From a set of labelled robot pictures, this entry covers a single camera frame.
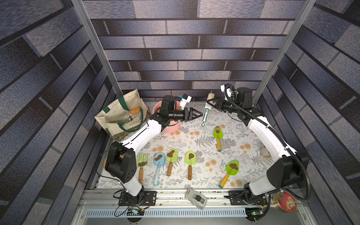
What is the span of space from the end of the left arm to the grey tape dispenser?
16.0 inches

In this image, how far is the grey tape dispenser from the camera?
0.71 meters

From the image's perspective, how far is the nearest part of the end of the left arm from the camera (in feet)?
2.23
